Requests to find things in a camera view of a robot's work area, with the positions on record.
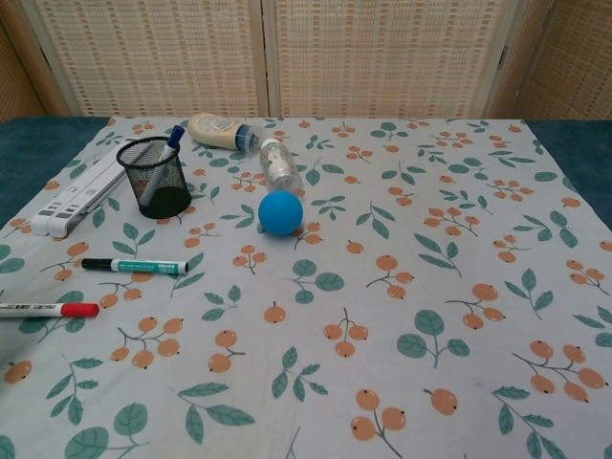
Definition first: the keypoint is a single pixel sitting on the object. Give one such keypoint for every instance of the blue-capped marker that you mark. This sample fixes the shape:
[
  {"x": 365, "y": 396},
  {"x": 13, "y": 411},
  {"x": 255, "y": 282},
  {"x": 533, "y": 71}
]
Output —
[{"x": 173, "y": 138}]

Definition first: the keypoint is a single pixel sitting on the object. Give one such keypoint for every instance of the teal whiteboard marker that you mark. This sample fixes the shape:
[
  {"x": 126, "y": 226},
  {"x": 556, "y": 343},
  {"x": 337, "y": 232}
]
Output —
[{"x": 143, "y": 266}]

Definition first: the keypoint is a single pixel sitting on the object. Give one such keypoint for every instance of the red marker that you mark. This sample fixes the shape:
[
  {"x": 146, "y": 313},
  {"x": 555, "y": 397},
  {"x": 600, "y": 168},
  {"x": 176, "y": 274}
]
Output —
[{"x": 76, "y": 310}]

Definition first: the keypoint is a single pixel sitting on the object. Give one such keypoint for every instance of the black mesh pen cup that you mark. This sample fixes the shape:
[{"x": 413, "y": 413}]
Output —
[{"x": 162, "y": 201}]

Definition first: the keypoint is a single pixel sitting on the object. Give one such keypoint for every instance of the blue ball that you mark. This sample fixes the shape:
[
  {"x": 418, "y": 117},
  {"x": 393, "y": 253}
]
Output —
[{"x": 281, "y": 213}]

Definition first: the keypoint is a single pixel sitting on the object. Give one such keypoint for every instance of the clear plastic bottle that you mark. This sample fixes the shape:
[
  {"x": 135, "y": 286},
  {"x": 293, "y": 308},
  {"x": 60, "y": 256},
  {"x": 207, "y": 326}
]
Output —
[{"x": 277, "y": 162}]

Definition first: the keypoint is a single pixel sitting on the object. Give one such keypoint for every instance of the floral patterned tablecloth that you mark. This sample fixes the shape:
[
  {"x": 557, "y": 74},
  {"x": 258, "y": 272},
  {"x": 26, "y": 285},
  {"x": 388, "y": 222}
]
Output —
[{"x": 382, "y": 287}]

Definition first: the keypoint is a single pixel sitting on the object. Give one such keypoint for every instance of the beige mayonnaise squeeze bottle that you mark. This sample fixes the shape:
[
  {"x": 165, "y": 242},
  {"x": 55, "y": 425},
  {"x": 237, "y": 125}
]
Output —
[{"x": 210, "y": 128}]

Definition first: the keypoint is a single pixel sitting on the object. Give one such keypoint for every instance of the bamboo folding screen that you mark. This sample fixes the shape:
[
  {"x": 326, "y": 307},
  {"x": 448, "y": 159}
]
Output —
[{"x": 382, "y": 57}]

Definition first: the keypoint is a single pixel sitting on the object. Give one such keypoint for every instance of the white folded stand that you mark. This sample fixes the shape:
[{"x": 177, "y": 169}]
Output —
[{"x": 81, "y": 191}]

